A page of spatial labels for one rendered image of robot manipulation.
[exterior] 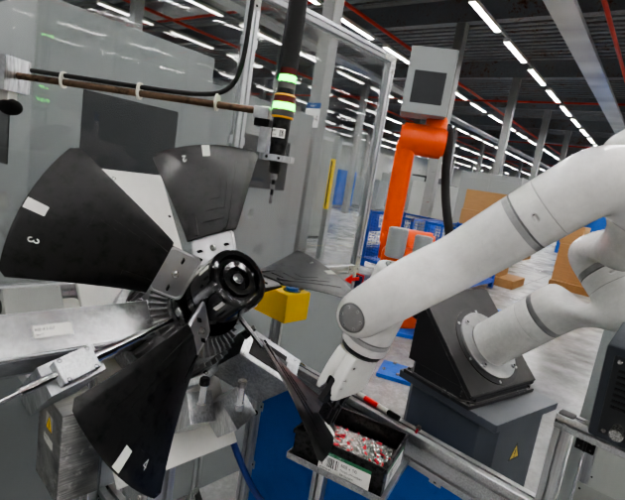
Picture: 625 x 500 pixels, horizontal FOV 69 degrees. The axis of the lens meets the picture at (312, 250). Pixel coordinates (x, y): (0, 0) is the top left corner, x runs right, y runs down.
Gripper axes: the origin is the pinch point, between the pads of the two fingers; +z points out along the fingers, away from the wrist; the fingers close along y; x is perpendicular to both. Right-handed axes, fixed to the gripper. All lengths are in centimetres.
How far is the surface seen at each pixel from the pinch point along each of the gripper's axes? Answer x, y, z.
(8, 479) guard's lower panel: -70, 27, 84
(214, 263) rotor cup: -23.9, 18.3, -18.9
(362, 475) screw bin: 8.6, -9.2, 12.9
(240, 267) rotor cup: -23.3, 12.6, -18.2
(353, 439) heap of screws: -0.2, -17.9, 15.6
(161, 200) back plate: -65, 7, -12
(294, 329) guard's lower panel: -78, -86, 53
